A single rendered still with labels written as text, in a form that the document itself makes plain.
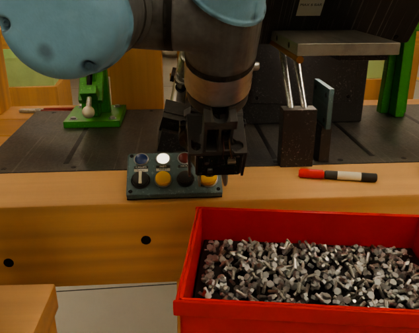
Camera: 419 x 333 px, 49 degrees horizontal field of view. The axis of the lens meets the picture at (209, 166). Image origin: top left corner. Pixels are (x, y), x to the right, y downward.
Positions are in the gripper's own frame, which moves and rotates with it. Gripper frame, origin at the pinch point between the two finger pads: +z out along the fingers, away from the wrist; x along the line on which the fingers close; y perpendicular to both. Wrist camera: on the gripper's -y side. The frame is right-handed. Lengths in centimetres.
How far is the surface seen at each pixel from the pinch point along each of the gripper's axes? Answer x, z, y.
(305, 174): 17.0, 7.9, -2.9
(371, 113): 45, 31, -35
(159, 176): -7.6, 2.5, 0.0
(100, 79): -22.1, 21.5, -39.0
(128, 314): -26, 126, -14
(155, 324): -15, 123, -9
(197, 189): -1.9, 3.7, 1.9
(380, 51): 26.5, -10.2, -13.5
